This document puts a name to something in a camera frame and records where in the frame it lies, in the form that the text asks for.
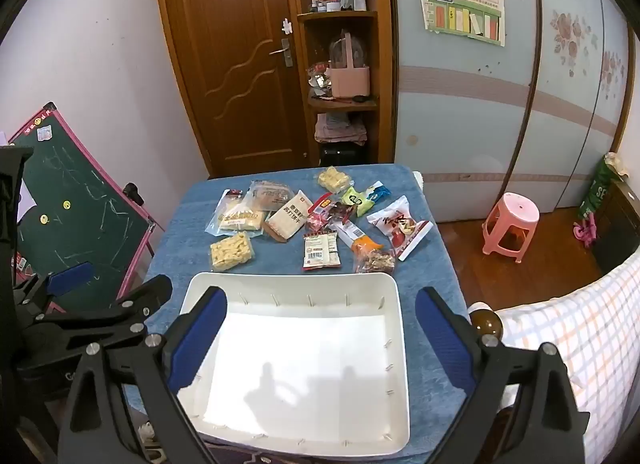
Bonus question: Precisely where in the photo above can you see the blue and white snack packet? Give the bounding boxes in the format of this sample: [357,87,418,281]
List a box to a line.
[365,183,392,205]

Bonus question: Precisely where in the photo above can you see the clear pack of nuts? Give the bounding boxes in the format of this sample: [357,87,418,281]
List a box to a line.
[352,250,397,275]

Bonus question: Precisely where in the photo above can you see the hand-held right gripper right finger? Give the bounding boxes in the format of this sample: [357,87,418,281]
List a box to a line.
[415,286,591,464]

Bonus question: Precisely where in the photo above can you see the wall poster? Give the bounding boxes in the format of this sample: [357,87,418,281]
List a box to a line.
[415,0,506,48]

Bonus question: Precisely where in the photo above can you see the orange and white snack packet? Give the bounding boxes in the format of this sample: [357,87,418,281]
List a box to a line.
[335,221,383,252]

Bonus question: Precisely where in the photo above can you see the folded pink cloths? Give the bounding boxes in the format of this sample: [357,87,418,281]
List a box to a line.
[314,112,368,145]

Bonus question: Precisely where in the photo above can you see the pink basket bag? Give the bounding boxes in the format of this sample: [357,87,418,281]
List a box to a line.
[327,31,373,98]

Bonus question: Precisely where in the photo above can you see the brown round knob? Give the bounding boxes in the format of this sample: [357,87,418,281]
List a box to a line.
[469,308,503,339]

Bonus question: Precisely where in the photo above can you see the wooden door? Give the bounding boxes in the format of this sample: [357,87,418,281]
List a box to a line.
[152,0,311,179]

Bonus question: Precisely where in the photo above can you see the shiny foil wrappers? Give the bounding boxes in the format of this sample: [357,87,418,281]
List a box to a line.
[306,62,333,99]

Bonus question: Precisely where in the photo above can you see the metal door handle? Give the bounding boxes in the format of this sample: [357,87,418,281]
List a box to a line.
[269,38,293,68]

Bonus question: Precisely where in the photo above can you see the dark red snack packet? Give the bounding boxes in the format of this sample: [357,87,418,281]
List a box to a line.
[327,203,357,223]

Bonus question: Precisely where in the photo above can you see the black suitcase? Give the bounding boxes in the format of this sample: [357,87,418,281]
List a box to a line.
[317,141,371,168]

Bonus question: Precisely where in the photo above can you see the clear sandwich bread pack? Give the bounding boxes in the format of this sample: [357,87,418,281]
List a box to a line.
[206,189,266,237]

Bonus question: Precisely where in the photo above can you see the white plastic tray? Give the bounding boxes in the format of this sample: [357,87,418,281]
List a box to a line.
[175,271,412,457]

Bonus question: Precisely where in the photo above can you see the floral sliding wardrobe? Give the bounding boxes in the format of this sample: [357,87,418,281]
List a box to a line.
[390,0,640,225]

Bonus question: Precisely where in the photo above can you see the checkered blanket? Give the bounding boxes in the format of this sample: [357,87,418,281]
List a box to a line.
[500,249,640,464]

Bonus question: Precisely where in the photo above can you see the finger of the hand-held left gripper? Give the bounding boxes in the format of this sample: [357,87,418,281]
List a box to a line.
[17,261,97,315]
[30,274,174,347]

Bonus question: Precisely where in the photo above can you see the pink toy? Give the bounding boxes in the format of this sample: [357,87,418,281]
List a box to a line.
[572,216,598,247]

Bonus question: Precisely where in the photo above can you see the green bag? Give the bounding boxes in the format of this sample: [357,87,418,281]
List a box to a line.
[577,153,628,222]

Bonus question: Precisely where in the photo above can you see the large red and white packet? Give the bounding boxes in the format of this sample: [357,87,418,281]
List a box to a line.
[366,196,433,262]

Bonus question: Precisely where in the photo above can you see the dark wooden cabinet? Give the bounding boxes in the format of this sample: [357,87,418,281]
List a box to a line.
[585,179,640,275]

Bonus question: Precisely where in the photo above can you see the clear pack of pale crackers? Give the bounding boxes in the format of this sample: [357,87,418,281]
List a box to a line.
[209,231,256,272]

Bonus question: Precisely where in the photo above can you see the beige cracker packet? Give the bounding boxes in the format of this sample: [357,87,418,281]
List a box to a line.
[262,190,312,243]

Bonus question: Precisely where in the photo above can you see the clear pack of yellow puffs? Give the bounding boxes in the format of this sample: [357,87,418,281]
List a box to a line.
[318,167,353,193]

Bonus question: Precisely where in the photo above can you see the white packet with brown label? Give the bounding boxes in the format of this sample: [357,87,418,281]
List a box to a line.
[301,232,342,271]

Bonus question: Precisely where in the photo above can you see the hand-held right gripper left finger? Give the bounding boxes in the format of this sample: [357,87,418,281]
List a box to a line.
[57,285,228,464]

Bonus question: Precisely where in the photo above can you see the clear bread bag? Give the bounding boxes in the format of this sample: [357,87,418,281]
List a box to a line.
[247,180,291,215]

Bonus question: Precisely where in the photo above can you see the pink plastic stool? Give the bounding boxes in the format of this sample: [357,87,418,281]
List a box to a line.
[481,192,541,265]

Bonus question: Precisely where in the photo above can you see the wooden corner shelf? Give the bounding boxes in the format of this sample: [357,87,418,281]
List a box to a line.
[287,0,396,169]

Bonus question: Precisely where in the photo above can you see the pink framed chalkboard easel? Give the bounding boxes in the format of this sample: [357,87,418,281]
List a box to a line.
[7,102,156,312]

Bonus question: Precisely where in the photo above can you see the green snack packet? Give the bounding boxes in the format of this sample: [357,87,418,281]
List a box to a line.
[341,187,373,218]

